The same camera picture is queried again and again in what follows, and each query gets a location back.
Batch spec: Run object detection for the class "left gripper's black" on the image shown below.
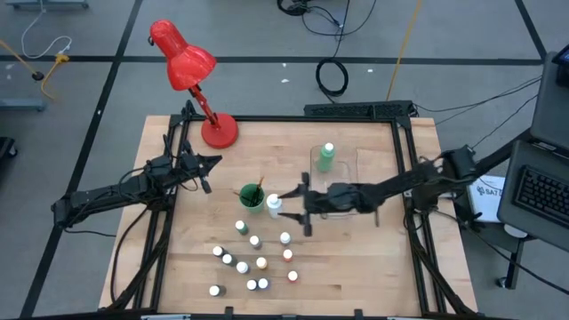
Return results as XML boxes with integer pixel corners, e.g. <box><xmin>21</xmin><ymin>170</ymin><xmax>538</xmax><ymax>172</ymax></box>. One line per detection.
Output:
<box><xmin>168</xmin><ymin>140</ymin><xmax>223</xmax><ymax>195</ymax></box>

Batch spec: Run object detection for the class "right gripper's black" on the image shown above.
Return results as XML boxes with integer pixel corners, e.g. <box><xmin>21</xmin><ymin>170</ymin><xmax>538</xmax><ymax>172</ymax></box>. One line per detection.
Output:
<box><xmin>277</xmin><ymin>172</ymin><xmax>364</xmax><ymax>237</ymax></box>

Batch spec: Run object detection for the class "large white paint bottle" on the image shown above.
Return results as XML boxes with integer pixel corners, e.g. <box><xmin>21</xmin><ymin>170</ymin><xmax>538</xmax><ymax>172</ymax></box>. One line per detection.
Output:
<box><xmin>265</xmin><ymin>193</ymin><xmax>284</xmax><ymax>220</ymax></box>

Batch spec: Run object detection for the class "large green paint bottle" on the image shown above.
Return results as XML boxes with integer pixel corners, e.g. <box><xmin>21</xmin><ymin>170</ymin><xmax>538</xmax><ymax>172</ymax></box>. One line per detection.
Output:
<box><xmin>316</xmin><ymin>141</ymin><xmax>337</xmax><ymax>173</ymax></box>

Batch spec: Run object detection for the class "green plastic cup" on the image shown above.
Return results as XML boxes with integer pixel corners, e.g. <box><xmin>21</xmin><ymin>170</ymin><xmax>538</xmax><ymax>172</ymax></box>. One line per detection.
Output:
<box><xmin>238</xmin><ymin>182</ymin><xmax>267</xmax><ymax>214</ymax></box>

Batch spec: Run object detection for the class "clear plastic bin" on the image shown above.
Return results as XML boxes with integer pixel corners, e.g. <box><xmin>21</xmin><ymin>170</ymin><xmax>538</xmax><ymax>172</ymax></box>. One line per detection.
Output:
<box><xmin>309</xmin><ymin>142</ymin><xmax>362</xmax><ymax>220</ymax></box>

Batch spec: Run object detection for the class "red desk lamp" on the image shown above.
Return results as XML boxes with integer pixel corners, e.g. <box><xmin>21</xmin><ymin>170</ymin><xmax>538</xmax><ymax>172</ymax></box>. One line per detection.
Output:
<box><xmin>148</xmin><ymin>18</ymin><xmax>240</xmax><ymax>150</ymax></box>

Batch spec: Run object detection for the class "black perforated power strip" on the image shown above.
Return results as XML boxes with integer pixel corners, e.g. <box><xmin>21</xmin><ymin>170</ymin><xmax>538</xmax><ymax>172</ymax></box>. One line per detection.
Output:
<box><xmin>303</xmin><ymin>100</ymin><xmax>417</xmax><ymax>119</ymax></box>

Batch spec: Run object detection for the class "white printed box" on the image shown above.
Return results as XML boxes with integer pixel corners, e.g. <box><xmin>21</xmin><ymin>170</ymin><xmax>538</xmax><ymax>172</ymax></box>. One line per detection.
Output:
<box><xmin>467</xmin><ymin>174</ymin><xmax>508</xmax><ymax>223</ymax></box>

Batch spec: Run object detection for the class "grey cart base bar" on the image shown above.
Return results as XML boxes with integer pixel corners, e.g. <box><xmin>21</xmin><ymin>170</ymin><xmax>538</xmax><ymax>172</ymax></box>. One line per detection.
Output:
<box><xmin>0</xmin><ymin>98</ymin><xmax>48</xmax><ymax>112</ymax></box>
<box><xmin>4</xmin><ymin>0</ymin><xmax>90</xmax><ymax>11</ymax></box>

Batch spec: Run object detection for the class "black caster wheel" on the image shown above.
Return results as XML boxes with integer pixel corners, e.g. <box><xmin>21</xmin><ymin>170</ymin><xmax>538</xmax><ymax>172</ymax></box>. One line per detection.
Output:
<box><xmin>0</xmin><ymin>136</ymin><xmax>19</xmax><ymax>161</ymax></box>

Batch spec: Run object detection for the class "grey workstation tray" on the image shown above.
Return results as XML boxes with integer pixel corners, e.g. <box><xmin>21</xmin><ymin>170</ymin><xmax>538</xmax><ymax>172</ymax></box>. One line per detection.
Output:
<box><xmin>496</xmin><ymin>138</ymin><xmax>569</xmax><ymax>253</ymax></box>

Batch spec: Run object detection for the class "white round stand base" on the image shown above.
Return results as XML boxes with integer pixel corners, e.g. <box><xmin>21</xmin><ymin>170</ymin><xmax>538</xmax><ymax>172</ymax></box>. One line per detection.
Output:
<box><xmin>503</xmin><ymin>223</ymin><xmax>529</xmax><ymax>240</ymax></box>

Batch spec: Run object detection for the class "black workstation stand leg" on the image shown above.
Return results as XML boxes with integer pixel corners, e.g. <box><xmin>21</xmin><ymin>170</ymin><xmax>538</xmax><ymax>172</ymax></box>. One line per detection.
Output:
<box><xmin>495</xmin><ymin>237</ymin><xmax>528</xmax><ymax>291</ymax></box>

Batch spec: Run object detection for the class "black keyboard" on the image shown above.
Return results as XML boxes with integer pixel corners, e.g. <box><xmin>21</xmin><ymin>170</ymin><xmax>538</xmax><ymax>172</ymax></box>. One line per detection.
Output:
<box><xmin>513</xmin><ymin>164</ymin><xmax>569</xmax><ymax>230</ymax></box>

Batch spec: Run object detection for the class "grey laptop lid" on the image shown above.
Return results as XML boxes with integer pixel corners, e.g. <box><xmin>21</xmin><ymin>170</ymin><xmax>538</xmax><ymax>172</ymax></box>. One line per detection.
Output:
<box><xmin>528</xmin><ymin>51</ymin><xmax>569</xmax><ymax>155</ymax></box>

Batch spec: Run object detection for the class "dark device with blue screen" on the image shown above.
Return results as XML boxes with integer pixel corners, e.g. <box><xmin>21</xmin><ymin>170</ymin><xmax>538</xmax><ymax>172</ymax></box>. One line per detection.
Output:
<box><xmin>554</xmin><ymin>43</ymin><xmax>569</xmax><ymax>88</ymax></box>

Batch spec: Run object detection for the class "coiled black cable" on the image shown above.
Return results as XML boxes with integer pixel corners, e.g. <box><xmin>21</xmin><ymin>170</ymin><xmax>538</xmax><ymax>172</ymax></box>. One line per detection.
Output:
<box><xmin>315</xmin><ymin>58</ymin><xmax>350</xmax><ymax>98</ymax></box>

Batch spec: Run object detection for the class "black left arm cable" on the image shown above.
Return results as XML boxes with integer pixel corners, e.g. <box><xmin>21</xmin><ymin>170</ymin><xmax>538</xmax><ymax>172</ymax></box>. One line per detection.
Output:
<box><xmin>108</xmin><ymin>204</ymin><xmax>152</xmax><ymax>308</ymax></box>

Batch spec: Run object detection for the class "black cable bundle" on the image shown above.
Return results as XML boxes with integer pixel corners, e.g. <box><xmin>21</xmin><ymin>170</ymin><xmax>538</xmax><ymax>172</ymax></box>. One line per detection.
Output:
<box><xmin>276</xmin><ymin>0</ymin><xmax>312</xmax><ymax>17</ymax></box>

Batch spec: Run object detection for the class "yellow extension cord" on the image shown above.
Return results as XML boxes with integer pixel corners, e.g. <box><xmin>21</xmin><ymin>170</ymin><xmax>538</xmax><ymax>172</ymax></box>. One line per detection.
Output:
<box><xmin>40</xmin><ymin>52</ymin><xmax>71</xmax><ymax>101</ymax></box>

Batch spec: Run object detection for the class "long black floor cable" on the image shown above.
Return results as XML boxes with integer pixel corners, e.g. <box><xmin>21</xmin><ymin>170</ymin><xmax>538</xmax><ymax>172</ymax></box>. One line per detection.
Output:
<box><xmin>301</xmin><ymin>0</ymin><xmax>379</xmax><ymax>60</ymax></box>

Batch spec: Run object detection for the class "white floor cable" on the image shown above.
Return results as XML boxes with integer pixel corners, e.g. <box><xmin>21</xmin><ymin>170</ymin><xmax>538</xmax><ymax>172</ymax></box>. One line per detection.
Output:
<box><xmin>20</xmin><ymin>0</ymin><xmax>73</xmax><ymax>60</ymax></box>

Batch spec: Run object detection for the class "long yellow hanging cable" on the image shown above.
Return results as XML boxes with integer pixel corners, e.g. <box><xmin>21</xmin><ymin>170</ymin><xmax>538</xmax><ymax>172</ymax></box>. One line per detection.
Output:
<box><xmin>385</xmin><ymin>0</ymin><xmax>423</xmax><ymax>101</ymax></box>

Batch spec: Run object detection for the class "yellow cord with black plug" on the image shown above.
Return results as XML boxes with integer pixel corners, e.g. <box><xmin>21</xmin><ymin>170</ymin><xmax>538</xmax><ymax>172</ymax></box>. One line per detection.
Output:
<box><xmin>0</xmin><ymin>38</ymin><xmax>42</xmax><ymax>82</ymax></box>

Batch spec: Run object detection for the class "thin black power cable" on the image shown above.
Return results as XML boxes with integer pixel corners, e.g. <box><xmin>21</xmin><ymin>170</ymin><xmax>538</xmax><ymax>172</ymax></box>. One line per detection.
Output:
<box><xmin>470</xmin><ymin>230</ymin><xmax>569</xmax><ymax>297</ymax></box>
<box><xmin>473</xmin><ymin>93</ymin><xmax>539</xmax><ymax>148</ymax></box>
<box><xmin>413</xmin><ymin>75</ymin><xmax>544</xmax><ymax>115</ymax></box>

